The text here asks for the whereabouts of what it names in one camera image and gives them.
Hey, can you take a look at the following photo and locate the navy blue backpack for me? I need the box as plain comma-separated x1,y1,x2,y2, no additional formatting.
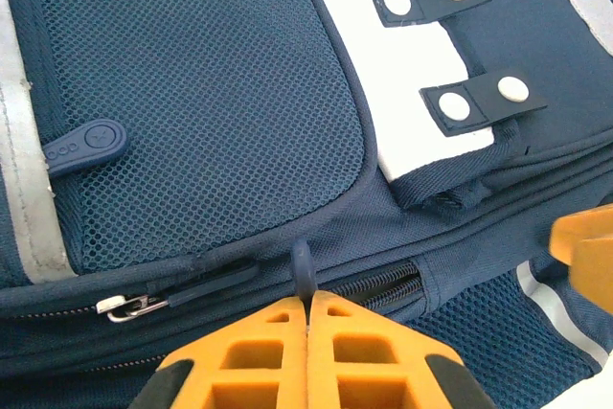
0,0,613,409

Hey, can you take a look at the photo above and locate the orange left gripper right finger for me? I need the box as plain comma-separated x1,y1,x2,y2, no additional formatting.
306,289,499,409

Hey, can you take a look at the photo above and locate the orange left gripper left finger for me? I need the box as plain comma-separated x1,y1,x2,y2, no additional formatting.
141,296,307,409

